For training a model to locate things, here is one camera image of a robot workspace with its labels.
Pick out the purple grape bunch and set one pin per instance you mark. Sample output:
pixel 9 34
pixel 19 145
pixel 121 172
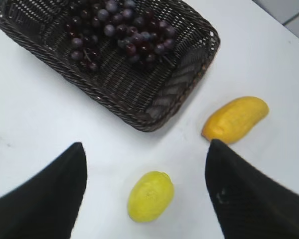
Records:
pixel 143 38

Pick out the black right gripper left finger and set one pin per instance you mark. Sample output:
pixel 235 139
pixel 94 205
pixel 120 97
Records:
pixel 47 205

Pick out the orange mango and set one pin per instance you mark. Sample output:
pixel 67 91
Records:
pixel 233 121

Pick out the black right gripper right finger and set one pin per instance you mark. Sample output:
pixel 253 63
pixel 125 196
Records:
pixel 247 203

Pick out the dark brown wicker basket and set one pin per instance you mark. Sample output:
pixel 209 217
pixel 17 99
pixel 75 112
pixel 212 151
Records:
pixel 143 98

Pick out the yellow lemon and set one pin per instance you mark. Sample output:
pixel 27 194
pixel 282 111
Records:
pixel 150 197

